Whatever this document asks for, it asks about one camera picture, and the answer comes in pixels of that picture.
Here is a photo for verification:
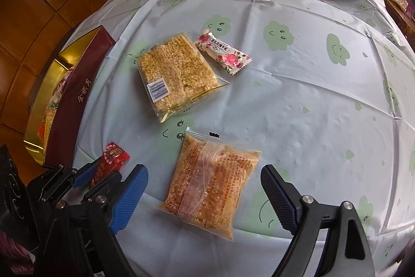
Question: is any red small candy bar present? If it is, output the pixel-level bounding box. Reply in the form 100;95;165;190
89;142;130;188

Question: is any clear puffed rice cake pack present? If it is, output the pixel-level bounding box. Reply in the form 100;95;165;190
136;33;229;124

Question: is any white cloud-print tablecloth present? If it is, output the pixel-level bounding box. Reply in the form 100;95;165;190
73;0;414;276

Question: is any orange crispy rice cake pack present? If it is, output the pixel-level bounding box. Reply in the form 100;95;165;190
157;129;261;241

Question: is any pink floral candy wrapper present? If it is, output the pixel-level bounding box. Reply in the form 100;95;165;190
194;30;253;75

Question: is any large red dragon cracker pack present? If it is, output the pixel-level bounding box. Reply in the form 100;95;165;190
37;66;75;153

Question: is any gold-lined maroon tin box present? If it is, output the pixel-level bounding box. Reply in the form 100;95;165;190
24;25;115;167

